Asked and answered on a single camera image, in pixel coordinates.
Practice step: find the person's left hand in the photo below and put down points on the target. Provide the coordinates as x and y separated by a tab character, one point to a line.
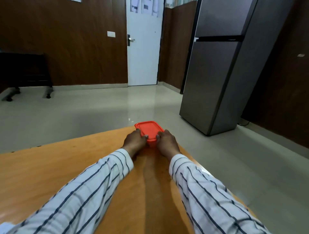
133	141

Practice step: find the person's right hand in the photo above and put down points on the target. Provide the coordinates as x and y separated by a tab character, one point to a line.
167	143

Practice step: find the person's right fingers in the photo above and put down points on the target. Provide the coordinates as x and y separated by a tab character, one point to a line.
160	136

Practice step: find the person's left fingers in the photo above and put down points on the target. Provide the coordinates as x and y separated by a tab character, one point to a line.
142	135

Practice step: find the red plastic lunch box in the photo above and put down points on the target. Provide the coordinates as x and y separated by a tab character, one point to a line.
150	131

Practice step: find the person's left forearm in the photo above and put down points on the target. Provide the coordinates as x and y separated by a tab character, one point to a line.
79	195

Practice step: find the person's right forearm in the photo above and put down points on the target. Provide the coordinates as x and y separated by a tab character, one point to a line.
210	200

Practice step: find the white door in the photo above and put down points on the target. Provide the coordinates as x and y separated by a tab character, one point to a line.
144	45

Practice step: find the grey two-door refrigerator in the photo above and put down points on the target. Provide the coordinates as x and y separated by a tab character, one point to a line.
224	65

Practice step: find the paper sheet on door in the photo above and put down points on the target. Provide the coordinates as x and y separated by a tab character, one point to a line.
146	6
135	5
155	7

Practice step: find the dark bench with metal legs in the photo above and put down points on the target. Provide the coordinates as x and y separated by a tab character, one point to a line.
24	72

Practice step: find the white wall switch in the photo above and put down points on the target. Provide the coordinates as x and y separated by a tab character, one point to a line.
111	34

